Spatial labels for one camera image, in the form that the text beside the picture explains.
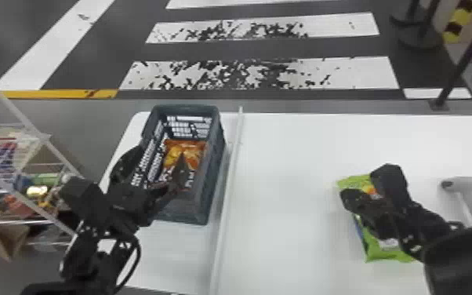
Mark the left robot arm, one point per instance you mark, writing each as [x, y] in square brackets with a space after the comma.
[83, 259]

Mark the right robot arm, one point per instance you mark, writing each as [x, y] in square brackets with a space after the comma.
[462, 259]

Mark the green snack packet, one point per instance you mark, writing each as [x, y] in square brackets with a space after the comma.
[374, 251]

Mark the green basket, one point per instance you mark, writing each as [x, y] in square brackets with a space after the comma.
[207, 181]

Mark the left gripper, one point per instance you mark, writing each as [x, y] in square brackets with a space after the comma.
[137, 204]

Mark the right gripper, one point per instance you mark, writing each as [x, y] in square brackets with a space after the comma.
[394, 222]

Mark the cardboard box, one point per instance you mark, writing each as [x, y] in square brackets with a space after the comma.
[3, 241]

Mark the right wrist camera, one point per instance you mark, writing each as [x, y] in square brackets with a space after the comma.
[389, 183]

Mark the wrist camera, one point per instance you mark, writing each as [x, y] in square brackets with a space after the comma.
[84, 202]
[389, 183]

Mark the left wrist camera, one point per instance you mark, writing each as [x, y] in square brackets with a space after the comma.
[84, 202]

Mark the yellow black striped post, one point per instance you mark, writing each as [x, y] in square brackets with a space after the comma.
[458, 20]

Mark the orange snack packet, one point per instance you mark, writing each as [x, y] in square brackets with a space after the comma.
[186, 154]

